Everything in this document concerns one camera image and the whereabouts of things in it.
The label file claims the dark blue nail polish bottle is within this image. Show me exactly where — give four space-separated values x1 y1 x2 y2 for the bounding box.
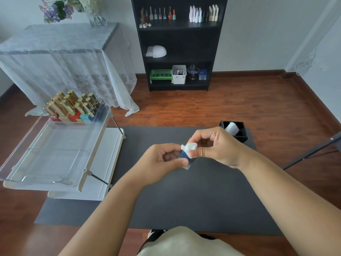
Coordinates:
178 151 196 171

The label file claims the green plastic basket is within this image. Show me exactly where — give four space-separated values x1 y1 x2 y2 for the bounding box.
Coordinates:
149 69 173 84

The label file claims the clear glass vase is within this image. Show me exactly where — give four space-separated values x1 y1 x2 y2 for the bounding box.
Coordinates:
86 9 108 28

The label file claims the group of gold-capped polish bottles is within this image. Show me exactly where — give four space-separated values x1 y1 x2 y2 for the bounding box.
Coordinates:
43 90 101 123

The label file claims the person's right forearm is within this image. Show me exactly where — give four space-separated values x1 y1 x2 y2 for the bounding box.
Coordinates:
231 152 341 256

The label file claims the row of coloured polish bottles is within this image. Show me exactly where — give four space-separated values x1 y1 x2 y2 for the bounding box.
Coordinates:
140 6 177 21

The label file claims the row of white pink bottles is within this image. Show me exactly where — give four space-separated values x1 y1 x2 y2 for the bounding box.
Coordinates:
189 4 220 23

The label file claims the black metal stand leg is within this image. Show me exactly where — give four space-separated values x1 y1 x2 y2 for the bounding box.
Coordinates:
282 131 341 171

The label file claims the glass footed dish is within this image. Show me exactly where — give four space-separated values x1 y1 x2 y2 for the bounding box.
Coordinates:
187 64 199 80

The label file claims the black bookshelf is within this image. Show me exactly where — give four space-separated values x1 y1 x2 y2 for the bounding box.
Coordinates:
130 0 229 92

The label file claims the cream garment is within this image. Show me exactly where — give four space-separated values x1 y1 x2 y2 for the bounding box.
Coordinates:
137 226 246 256

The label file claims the white cotton wipe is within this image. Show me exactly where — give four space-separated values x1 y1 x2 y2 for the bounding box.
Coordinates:
181 142 198 159

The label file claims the black table mat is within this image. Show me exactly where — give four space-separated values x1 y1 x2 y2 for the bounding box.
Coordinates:
35 126 284 236

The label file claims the purple and white flower bouquet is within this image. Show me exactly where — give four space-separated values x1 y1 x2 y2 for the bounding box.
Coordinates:
39 0 104 24

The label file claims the white nail lamp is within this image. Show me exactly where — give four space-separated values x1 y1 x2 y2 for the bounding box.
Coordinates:
146 45 167 58

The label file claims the person's right hand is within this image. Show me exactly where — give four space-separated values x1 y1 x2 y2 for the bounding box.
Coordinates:
188 127 252 171

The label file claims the person's left forearm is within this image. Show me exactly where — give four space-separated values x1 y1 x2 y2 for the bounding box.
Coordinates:
58 171 153 256

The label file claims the black clothing piece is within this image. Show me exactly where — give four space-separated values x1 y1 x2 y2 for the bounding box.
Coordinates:
146 229 168 241

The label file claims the white trolley cart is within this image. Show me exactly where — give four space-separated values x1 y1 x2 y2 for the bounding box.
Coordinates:
3 104 126 202

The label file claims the black square bin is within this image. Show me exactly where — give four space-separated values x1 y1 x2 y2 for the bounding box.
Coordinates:
219 121 250 144

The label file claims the white storage box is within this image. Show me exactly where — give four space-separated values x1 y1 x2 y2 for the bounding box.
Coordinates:
172 65 187 85

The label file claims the person's left hand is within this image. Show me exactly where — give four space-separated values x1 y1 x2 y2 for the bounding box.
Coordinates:
132 143 191 188

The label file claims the clear acrylic organizer tray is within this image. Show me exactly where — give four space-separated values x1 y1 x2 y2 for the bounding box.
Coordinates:
0 97 111 185

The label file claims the white wall cable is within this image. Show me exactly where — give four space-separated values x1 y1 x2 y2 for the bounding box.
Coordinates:
294 49 318 76

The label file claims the table with white lace cloth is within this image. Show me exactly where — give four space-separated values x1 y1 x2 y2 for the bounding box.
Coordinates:
0 22 140 117

